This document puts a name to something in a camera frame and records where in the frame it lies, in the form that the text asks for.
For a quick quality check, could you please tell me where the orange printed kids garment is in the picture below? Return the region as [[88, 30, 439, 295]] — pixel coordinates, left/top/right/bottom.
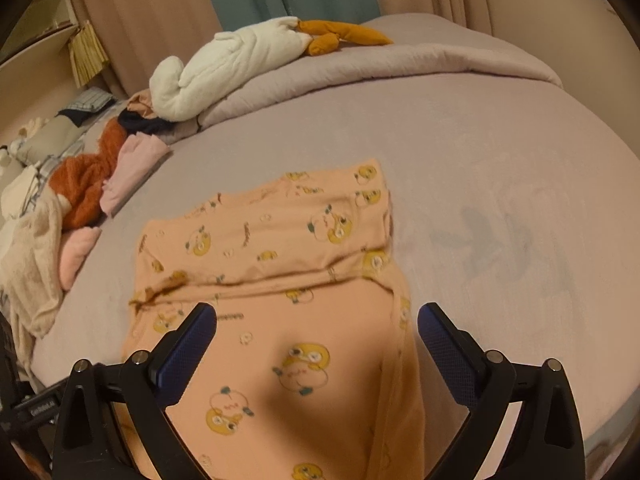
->
[[124, 159, 425, 479]]

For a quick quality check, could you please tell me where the light pink garment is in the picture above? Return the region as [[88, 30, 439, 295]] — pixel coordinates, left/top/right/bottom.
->
[[58, 226, 102, 292]]

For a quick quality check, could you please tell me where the cream fleece garment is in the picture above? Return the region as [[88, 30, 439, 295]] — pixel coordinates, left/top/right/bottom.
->
[[1, 188, 64, 372]]

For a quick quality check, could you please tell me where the rust fuzzy garment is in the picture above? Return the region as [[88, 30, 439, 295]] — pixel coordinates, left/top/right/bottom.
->
[[49, 118, 127, 231]]

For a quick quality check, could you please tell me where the folded pink garment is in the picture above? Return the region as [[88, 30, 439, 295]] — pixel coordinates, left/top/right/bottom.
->
[[100, 132, 171, 217]]

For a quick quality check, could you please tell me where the dark navy garment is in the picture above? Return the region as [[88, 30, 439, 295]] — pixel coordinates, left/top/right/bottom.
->
[[117, 108, 175, 134]]

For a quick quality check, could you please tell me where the grey plaid pillow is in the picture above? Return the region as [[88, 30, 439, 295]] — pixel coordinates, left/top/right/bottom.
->
[[58, 87, 116, 127]]

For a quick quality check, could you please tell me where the straw woven item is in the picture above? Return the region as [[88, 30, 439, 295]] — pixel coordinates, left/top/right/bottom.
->
[[67, 21, 110, 88]]

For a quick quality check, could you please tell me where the mauve folded duvet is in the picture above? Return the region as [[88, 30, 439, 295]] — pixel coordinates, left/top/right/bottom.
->
[[198, 13, 563, 129]]

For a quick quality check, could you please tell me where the pink curtain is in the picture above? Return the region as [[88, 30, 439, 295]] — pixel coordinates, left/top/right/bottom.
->
[[72, 0, 221, 98]]

